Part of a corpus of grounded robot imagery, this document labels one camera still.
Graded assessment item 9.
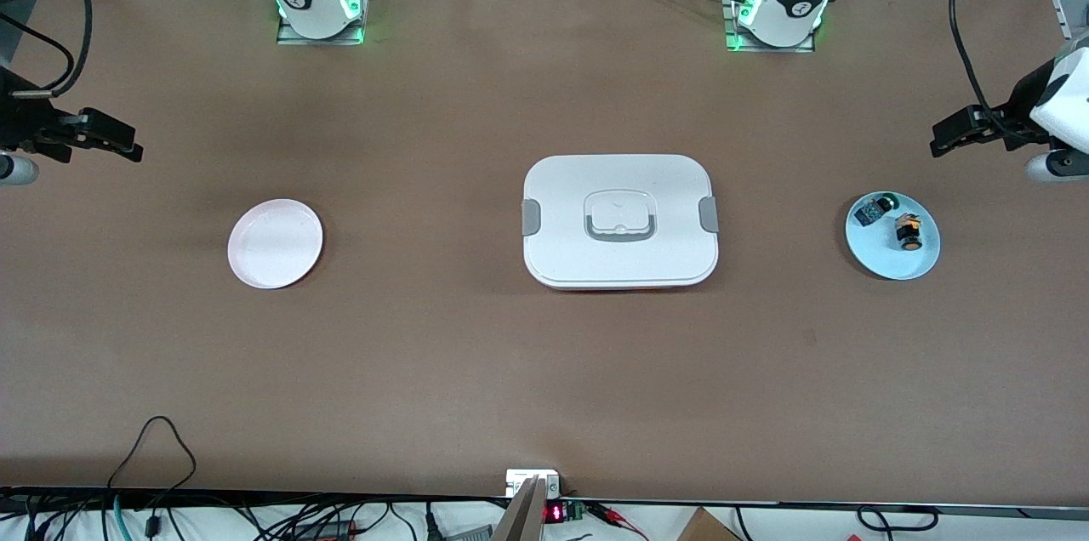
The white box with grey latches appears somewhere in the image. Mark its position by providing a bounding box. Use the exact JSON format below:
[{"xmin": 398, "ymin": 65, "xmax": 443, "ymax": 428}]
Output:
[{"xmin": 522, "ymin": 153, "xmax": 721, "ymax": 293}]

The blue switch with green button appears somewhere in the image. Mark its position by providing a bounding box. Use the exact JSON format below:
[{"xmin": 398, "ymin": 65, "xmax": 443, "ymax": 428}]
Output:
[{"xmin": 853, "ymin": 194, "xmax": 901, "ymax": 228}]

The thin black looped cable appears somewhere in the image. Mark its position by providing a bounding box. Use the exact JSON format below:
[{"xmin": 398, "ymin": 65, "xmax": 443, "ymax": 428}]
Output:
[{"xmin": 105, "ymin": 415, "xmax": 198, "ymax": 518}]

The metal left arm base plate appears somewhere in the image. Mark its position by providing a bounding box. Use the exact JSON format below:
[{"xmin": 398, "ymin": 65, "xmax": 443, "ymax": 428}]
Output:
[{"xmin": 721, "ymin": 0, "xmax": 818, "ymax": 54}]

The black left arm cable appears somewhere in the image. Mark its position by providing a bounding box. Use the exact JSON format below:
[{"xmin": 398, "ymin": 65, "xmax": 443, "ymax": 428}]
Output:
[{"xmin": 949, "ymin": 0, "xmax": 1035, "ymax": 146}]

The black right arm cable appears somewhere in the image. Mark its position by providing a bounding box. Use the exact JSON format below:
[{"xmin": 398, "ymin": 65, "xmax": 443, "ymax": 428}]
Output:
[{"xmin": 0, "ymin": 0, "xmax": 94, "ymax": 98}]

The brown cardboard piece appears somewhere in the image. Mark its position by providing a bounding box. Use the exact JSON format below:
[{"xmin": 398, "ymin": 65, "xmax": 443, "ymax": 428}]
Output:
[{"xmin": 677, "ymin": 507, "xmax": 743, "ymax": 541}]

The pale pink round plate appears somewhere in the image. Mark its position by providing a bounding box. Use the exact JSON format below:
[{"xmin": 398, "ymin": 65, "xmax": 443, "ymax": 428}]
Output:
[{"xmin": 227, "ymin": 198, "xmax": 325, "ymax": 290}]

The light blue round plate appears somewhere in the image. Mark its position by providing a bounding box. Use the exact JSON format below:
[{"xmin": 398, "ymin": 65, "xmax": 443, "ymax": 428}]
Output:
[{"xmin": 845, "ymin": 191, "xmax": 942, "ymax": 281}]

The black power adapter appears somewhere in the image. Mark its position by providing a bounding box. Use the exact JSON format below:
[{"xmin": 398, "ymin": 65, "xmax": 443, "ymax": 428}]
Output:
[{"xmin": 293, "ymin": 518, "xmax": 359, "ymax": 541}]

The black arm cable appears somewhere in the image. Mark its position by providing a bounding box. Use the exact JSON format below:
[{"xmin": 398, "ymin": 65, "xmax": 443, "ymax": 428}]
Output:
[
  {"xmin": 0, "ymin": 0, "xmax": 94, "ymax": 98},
  {"xmin": 949, "ymin": 0, "xmax": 1035, "ymax": 146}
]

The black coiled cable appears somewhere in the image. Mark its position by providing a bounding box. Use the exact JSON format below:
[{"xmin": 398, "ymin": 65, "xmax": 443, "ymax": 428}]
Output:
[{"xmin": 857, "ymin": 504, "xmax": 940, "ymax": 536}]

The orange and black push-button switch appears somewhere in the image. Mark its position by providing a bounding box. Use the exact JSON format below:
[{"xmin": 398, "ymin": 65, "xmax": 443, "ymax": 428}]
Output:
[{"xmin": 894, "ymin": 214, "xmax": 925, "ymax": 253}]

